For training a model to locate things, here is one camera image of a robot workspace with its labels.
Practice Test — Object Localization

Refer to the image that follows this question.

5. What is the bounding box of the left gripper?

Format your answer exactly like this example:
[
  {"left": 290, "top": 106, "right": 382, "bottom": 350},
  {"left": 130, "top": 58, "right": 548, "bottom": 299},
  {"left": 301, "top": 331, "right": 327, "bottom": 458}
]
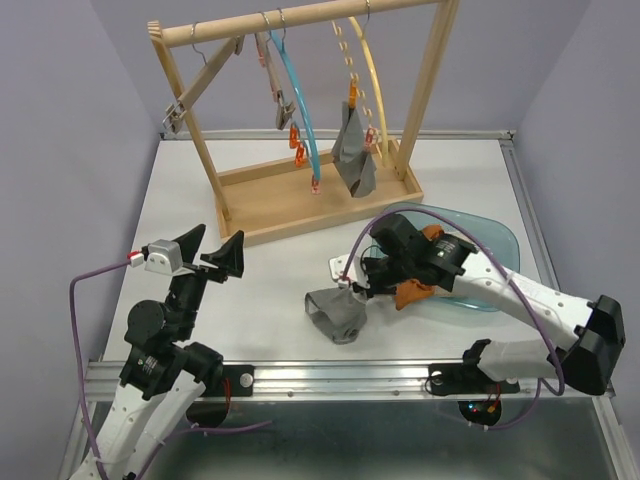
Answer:
[{"left": 169, "top": 222, "right": 245, "bottom": 336}]

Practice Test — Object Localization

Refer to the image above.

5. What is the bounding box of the grey and cream underwear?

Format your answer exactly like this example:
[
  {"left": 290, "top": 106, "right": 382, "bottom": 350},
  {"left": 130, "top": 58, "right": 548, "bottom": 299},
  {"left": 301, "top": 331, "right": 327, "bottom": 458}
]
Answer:
[{"left": 304, "top": 288, "right": 367, "bottom": 345}]

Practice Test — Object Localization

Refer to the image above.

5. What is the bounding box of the orange and cream underwear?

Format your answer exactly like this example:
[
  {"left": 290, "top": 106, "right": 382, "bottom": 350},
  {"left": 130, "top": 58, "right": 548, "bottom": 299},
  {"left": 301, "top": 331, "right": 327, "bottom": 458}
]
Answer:
[{"left": 394, "top": 224, "right": 449, "bottom": 311}]

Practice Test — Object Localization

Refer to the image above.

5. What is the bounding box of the blue plastic hanger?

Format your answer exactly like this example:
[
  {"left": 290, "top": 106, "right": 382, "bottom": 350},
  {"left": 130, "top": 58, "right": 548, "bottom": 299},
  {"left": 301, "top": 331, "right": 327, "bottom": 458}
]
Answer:
[{"left": 261, "top": 9, "right": 321, "bottom": 195}]

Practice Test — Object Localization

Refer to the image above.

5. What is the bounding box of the plain grey underwear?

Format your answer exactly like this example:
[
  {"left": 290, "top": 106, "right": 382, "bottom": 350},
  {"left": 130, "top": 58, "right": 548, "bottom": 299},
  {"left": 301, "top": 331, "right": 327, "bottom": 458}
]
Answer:
[{"left": 331, "top": 101, "right": 376, "bottom": 198}]

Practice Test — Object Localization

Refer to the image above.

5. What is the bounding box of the beige cotton underwear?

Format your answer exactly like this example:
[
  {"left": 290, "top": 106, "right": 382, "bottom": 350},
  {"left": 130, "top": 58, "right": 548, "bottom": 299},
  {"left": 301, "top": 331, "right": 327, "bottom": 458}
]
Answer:
[{"left": 440, "top": 296, "right": 482, "bottom": 309}]

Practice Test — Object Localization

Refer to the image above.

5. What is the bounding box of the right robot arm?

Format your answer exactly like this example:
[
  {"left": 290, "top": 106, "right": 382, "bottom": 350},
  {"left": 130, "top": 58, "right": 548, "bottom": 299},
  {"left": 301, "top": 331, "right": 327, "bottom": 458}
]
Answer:
[{"left": 337, "top": 212, "right": 626, "bottom": 396}]

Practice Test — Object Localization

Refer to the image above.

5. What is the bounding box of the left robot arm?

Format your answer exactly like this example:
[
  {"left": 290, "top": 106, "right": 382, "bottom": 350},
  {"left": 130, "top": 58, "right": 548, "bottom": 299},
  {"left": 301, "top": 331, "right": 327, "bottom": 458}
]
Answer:
[{"left": 72, "top": 224, "right": 245, "bottom": 479}]

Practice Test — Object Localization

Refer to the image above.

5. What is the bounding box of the teal plastic bin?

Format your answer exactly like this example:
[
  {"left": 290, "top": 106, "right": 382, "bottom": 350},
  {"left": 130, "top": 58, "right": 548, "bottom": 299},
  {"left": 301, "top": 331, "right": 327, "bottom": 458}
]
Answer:
[{"left": 402, "top": 205, "right": 521, "bottom": 312}]

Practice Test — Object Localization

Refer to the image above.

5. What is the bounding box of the wooden clothes rack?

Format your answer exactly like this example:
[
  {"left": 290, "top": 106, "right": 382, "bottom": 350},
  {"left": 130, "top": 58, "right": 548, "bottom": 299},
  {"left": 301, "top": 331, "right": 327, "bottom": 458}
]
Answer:
[{"left": 147, "top": 1, "right": 458, "bottom": 246}]

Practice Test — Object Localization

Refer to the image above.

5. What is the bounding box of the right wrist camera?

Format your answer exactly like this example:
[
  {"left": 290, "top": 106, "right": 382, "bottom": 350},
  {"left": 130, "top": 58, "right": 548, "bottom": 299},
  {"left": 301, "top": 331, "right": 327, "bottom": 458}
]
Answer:
[{"left": 328, "top": 254, "right": 369, "bottom": 289}]

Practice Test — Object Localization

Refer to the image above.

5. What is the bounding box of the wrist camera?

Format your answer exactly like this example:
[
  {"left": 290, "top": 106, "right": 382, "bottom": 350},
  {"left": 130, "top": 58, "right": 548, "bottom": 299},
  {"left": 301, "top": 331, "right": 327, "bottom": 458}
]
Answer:
[
  {"left": 328, "top": 254, "right": 369, "bottom": 289},
  {"left": 128, "top": 240, "right": 183, "bottom": 276}
]

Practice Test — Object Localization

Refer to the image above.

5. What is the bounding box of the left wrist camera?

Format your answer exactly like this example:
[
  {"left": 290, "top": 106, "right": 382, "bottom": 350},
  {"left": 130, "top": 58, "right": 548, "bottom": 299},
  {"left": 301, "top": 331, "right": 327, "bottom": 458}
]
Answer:
[{"left": 128, "top": 240, "right": 183, "bottom": 276}]

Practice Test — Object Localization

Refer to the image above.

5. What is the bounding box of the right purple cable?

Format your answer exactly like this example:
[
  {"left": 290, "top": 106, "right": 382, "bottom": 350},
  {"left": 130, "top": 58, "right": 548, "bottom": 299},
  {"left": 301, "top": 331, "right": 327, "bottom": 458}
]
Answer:
[{"left": 339, "top": 207, "right": 567, "bottom": 432}]

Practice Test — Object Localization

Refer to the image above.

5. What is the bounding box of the aluminium mounting rail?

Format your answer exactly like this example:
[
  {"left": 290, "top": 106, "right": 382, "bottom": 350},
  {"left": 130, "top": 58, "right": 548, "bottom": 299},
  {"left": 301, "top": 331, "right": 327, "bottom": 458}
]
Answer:
[{"left": 79, "top": 355, "right": 616, "bottom": 402}]

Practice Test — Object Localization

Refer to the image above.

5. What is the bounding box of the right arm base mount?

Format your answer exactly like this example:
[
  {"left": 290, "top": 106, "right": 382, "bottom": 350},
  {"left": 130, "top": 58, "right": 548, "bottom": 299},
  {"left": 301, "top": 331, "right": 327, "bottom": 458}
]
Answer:
[{"left": 425, "top": 363, "right": 520, "bottom": 397}]

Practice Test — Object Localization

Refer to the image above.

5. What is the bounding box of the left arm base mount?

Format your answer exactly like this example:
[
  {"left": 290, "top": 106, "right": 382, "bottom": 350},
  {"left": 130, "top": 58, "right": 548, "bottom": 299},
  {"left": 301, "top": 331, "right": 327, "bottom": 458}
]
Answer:
[{"left": 202, "top": 364, "right": 255, "bottom": 399}]

